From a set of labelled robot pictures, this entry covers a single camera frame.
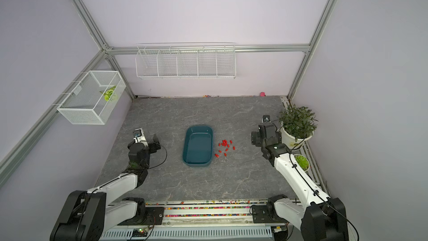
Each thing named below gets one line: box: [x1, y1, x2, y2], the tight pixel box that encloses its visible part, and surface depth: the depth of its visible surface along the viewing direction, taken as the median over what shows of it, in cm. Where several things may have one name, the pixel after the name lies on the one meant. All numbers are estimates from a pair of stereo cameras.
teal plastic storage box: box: [182, 125, 214, 167], surface depth 96 cm
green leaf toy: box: [99, 85, 117, 102], surface depth 83 cm
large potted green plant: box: [279, 104, 319, 151], surface depth 86 cm
